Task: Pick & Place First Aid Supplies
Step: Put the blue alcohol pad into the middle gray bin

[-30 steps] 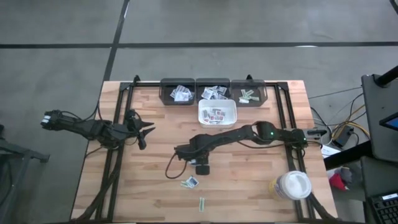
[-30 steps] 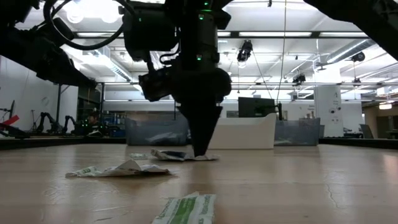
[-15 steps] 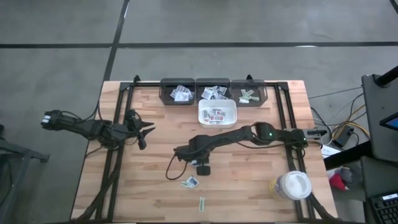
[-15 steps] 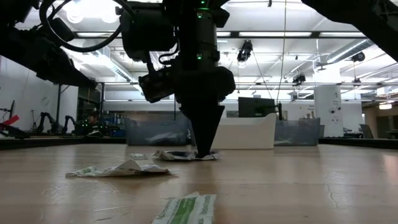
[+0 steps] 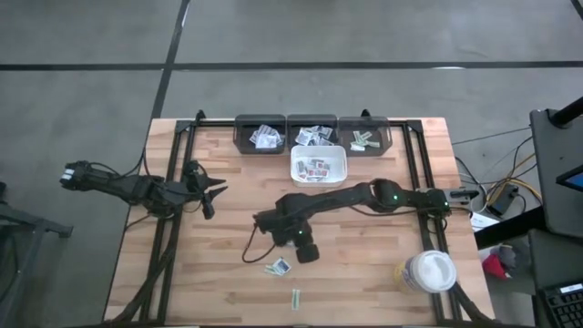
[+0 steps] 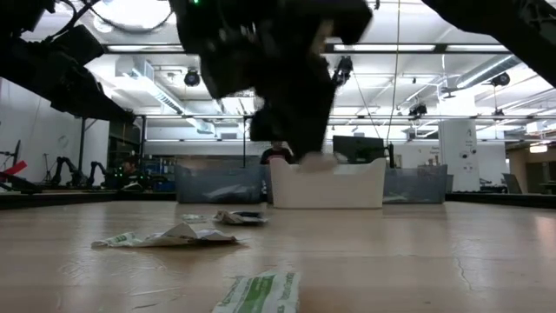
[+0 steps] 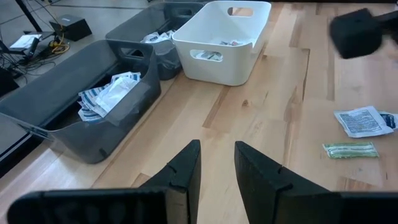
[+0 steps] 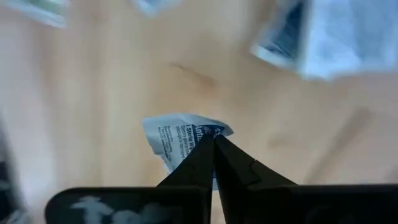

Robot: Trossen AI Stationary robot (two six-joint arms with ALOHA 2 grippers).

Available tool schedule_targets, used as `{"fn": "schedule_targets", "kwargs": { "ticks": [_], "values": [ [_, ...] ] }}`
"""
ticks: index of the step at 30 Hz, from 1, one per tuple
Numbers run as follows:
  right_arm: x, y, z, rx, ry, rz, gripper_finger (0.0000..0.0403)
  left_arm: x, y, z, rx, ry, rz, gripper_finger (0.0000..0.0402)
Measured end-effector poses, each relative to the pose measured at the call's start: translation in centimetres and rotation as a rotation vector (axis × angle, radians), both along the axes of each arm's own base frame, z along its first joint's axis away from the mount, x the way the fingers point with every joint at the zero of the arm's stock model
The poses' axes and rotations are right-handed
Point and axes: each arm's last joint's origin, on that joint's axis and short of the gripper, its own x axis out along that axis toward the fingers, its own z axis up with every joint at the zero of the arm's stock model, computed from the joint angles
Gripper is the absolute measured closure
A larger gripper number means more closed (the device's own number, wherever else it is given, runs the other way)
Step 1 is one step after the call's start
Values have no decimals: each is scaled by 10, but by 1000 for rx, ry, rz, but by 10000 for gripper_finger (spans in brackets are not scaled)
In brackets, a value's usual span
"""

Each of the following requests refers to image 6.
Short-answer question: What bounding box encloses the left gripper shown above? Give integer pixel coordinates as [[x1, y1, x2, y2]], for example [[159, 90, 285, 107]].
[[0, 37, 136, 123]]

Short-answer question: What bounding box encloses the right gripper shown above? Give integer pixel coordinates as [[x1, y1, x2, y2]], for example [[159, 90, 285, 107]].
[[169, 0, 374, 160]]

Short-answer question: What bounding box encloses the person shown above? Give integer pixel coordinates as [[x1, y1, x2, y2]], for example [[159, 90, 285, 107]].
[[121, 156, 141, 175], [259, 140, 296, 165]]

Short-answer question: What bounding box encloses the dark equipment rack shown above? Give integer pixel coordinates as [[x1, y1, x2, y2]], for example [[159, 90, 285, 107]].
[[108, 119, 147, 190]]

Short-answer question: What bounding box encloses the black monitor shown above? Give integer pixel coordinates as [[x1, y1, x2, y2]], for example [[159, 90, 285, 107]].
[[332, 135, 395, 169]]

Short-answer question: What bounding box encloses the white plastic bin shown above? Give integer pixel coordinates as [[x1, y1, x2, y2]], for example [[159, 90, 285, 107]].
[[268, 156, 387, 210]]

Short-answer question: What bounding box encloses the grey translucent plastic bin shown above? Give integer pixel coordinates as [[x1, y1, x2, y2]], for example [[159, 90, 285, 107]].
[[260, 164, 273, 204], [382, 164, 448, 204], [175, 164, 265, 204]]

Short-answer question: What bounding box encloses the white round pillar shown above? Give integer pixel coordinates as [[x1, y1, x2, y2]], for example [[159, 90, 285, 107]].
[[438, 119, 481, 192]]

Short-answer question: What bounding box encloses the dark chair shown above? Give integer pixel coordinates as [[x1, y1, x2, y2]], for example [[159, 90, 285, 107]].
[[502, 173, 523, 196]]

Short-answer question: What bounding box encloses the black rig frame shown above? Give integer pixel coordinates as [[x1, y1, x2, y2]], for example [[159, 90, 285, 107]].
[[76, 113, 309, 183]]

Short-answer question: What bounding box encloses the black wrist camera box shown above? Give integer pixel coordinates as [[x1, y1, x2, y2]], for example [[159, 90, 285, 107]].
[[50, 24, 106, 66]]

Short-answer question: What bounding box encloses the black overhead frame bar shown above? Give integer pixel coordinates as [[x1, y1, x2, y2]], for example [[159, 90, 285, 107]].
[[102, 42, 510, 55]]

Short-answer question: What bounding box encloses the red handled clamp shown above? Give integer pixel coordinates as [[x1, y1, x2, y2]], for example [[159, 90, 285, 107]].
[[0, 160, 29, 177]]

